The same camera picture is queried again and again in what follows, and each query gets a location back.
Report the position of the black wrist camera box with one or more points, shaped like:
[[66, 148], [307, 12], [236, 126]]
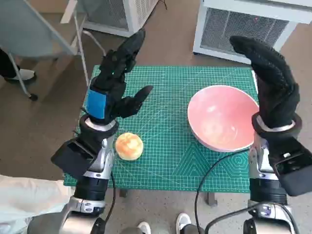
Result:
[[73, 158], [292, 170]]

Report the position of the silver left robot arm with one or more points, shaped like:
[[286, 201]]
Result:
[[92, 187]]

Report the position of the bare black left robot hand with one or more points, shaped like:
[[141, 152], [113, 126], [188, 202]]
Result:
[[97, 102]]

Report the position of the grey office chair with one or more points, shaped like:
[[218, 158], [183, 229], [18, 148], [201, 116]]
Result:
[[29, 24]]

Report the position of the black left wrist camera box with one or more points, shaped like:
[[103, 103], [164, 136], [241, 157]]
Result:
[[73, 158]]

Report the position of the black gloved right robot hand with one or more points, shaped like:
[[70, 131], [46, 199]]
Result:
[[278, 97]]

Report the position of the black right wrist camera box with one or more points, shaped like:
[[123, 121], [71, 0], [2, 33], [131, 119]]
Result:
[[292, 170]]

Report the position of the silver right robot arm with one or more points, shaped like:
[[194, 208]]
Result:
[[264, 192]]

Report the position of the grey table leg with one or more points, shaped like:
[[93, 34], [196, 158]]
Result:
[[123, 193], [212, 200]]

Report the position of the green cutting mat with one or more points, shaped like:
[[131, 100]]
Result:
[[165, 109]]

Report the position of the round golden toy bread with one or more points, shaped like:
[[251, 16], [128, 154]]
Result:
[[129, 146]]

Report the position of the pink bowl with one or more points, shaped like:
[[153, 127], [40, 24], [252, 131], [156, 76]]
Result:
[[219, 117]]

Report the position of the white mesh cabinet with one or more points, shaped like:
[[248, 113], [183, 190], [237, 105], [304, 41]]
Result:
[[243, 26], [109, 14]]

